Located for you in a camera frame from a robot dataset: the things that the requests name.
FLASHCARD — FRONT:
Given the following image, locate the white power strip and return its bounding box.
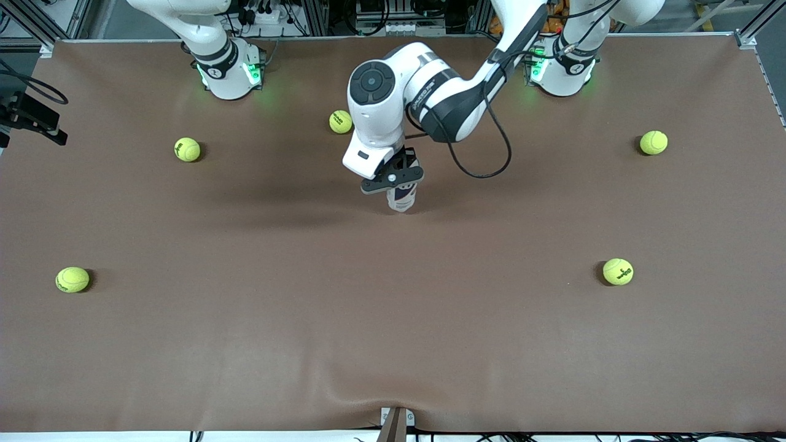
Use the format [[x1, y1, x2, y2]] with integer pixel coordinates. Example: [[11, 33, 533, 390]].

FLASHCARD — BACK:
[[236, 3, 295, 37]]

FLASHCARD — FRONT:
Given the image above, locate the orange packaged goods pile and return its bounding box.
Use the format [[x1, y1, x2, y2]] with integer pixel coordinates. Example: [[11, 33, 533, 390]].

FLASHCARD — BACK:
[[489, 0, 566, 35]]

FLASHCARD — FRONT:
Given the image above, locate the brown table mat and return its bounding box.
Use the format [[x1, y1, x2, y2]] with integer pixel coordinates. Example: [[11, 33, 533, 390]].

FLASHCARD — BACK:
[[0, 34, 786, 433]]

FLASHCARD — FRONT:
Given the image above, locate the grey camera pole bracket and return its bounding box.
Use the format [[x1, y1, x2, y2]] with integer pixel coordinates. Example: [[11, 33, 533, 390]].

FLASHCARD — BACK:
[[379, 406, 416, 442]]

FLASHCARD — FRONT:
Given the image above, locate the white blue tennis ball can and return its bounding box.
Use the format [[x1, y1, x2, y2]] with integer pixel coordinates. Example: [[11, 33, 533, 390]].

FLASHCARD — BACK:
[[386, 183, 419, 214]]

